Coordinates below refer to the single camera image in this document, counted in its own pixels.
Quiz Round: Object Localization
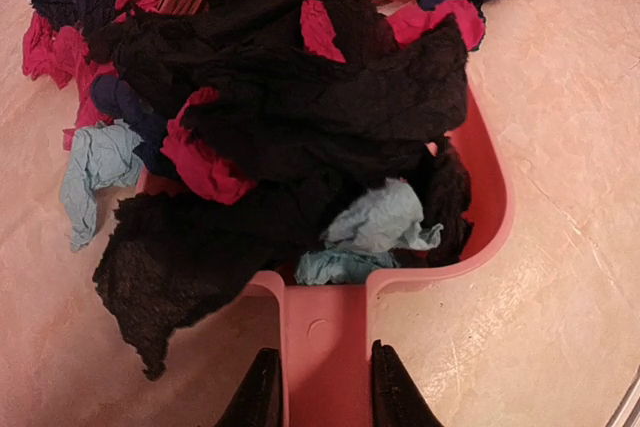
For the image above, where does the black and blue scrap pile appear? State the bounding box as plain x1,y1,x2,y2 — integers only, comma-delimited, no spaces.
88,0,472,266

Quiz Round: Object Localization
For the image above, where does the light blue scrap near dustpan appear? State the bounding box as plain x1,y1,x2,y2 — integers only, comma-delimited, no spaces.
60,120,143,252

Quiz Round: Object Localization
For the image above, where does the pink scrap near bin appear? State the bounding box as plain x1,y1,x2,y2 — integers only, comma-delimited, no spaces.
22,0,161,97

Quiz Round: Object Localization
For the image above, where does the light blue scrap front right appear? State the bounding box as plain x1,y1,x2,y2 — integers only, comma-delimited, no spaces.
294,178,444,286

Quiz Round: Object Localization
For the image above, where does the large pink scrap back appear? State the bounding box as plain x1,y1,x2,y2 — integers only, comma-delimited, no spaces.
387,0,486,51

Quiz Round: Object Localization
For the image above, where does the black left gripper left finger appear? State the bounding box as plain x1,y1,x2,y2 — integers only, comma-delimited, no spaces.
215,348,283,427

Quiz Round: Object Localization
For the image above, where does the pink scrap centre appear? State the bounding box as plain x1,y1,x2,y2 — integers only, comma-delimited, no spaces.
160,87,256,205

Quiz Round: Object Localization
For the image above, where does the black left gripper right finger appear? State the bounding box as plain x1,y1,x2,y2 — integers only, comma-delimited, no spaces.
371,340,443,427

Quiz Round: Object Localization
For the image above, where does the black scrap front centre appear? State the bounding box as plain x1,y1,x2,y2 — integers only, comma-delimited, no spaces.
93,190,326,381

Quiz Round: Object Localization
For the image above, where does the pink plastic dustpan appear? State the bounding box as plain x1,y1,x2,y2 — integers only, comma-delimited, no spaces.
134,91,516,427

